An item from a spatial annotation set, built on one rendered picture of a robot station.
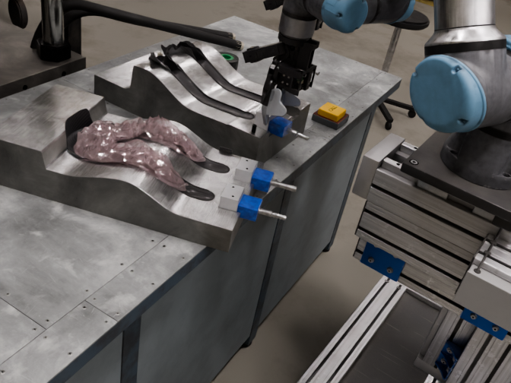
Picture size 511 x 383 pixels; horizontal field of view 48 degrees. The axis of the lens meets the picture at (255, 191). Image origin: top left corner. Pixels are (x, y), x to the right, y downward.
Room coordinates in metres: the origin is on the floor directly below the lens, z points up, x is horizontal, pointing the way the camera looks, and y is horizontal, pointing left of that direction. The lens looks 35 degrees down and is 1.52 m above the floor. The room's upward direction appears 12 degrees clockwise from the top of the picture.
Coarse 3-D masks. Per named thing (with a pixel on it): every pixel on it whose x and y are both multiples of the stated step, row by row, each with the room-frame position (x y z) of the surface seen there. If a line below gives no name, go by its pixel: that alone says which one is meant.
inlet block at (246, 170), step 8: (240, 160) 1.03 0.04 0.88; (248, 160) 1.04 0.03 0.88; (240, 168) 1.00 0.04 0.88; (248, 168) 1.01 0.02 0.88; (256, 168) 1.03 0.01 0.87; (240, 176) 1.00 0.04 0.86; (248, 176) 0.99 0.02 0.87; (256, 176) 1.00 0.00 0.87; (264, 176) 1.01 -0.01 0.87; (272, 176) 1.02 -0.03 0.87; (256, 184) 0.99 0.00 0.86; (264, 184) 0.99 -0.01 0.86; (272, 184) 1.01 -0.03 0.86; (280, 184) 1.01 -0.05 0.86
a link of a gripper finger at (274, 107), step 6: (276, 90) 1.16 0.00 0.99; (270, 96) 1.16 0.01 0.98; (276, 96) 1.16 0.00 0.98; (270, 102) 1.16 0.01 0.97; (276, 102) 1.16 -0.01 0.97; (264, 108) 1.15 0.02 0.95; (270, 108) 1.16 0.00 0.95; (276, 108) 1.15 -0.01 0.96; (282, 108) 1.15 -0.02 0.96; (264, 114) 1.16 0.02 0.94; (270, 114) 1.15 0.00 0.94; (276, 114) 1.15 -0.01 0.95; (282, 114) 1.14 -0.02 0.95; (264, 120) 1.16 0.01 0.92
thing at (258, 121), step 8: (256, 112) 1.18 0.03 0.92; (256, 120) 1.18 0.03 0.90; (272, 120) 1.18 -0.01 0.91; (280, 120) 1.19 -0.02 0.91; (288, 120) 1.20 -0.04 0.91; (264, 128) 1.17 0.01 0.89; (272, 128) 1.17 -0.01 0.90; (280, 128) 1.16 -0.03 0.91; (288, 128) 1.17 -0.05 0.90; (280, 136) 1.16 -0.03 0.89; (296, 136) 1.16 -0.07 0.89; (304, 136) 1.15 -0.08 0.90
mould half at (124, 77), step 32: (128, 64) 1.44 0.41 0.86; (192, 64) 1.37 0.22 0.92; (224, 64) 1.45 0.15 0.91; (128, 96) 1.29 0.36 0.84; (160, 96) 1.24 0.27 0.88; (192, 96) 1.26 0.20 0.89; (224, 96) 1.32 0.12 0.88; (192, 128) 1.20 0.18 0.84; (224, 128) 1.17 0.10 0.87; (256, 128) 1.17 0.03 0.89; (256, 160) 1.13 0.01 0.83
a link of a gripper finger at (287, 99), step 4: (280, 88) 1.21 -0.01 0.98; (284, 92) 1.22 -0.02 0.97; (288, 92) 1.22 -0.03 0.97; (284, 96) 1.22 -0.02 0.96; (288, 96) 1.22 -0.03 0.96; (292, 96) 1.21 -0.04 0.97; (296, 96) 1.21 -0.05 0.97; (284, 100) 1.22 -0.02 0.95; (288, 100) 1.22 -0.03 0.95; (292, 100) 1.21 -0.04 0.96; (296, 100) 1.21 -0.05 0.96; (284, 104) 1.22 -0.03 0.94; (288, 104) 1.22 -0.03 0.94; (292, 104) 1.22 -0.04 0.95; (296, 104) 1.21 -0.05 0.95
